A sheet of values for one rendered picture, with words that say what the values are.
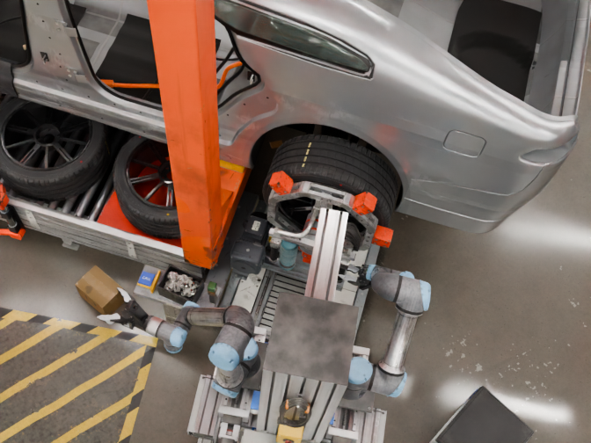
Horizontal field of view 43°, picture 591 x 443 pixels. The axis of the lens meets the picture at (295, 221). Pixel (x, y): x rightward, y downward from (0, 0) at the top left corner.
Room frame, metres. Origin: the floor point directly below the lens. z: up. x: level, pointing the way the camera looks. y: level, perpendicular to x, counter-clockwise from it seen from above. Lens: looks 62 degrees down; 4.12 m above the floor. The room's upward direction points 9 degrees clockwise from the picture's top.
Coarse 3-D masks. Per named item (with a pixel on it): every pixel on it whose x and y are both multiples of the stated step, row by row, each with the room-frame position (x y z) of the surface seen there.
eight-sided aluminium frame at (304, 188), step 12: (276, 192) 1.82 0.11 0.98; (300, 192) 1.77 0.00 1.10; (312, 192) 1.77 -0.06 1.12; (336, 192) 1.79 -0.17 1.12; (276, 204) 1.80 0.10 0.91; (336, 204) 1.75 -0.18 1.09; (348, 204) 1.74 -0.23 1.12; (276, 216) 1.82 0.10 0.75; (360, 216) 1.73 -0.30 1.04; (372, 216) 1.76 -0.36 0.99; (288, 228) 1.82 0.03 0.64; (372, 228) 1.71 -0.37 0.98
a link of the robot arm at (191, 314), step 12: (180, 312) 1.09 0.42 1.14; (192, 312) 1.07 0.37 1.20; (204, 312) 1.06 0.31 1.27; (216, 312) 1.04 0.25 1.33; (228, 312) 1.02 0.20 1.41; (240, 312) 1.01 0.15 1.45; (192, 324) 1.04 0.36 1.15; (204, 324) 1.02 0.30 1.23; (216, 324) 1.00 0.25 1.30; (240, 324) 0.96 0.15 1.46; (252, 324) 0.97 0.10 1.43
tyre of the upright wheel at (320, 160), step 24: (288, 144) 2.06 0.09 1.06; (312, 144) 2.02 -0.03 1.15; (336, 144) 2.02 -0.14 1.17; (288, 168) 1.89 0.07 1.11; (312, 168) 1.88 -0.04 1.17; (336, 168) 1.89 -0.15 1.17; (360, 168) 1.92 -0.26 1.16; (384, 168) 1.99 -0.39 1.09; (264, 192) 1.89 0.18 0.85; (360, 192) 1.81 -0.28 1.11; (384, 192) 1.87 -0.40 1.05; (384, 216) 1.79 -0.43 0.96
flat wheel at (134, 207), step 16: (128, 144) 2.27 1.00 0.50; (144, 144) 2.29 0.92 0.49; (160, 144) 2.35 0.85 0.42; (128, 160) 2.17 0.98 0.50; (144, 160) 2.28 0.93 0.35; (160, 160) 2.21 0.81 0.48; (128, 176) 2.07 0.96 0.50; (144, 176) 2.09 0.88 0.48; (160, 176) 2.11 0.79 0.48; (128, 192) 1.96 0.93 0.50; (128, 208) 1.87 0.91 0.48; (144, 208) 1.88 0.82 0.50; (160, 208) 1.89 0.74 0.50; (176, 208) 1.91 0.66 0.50; (144, 224) 1.83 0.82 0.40; (160, 224) 1.82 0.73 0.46; (176, 224) 1.83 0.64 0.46
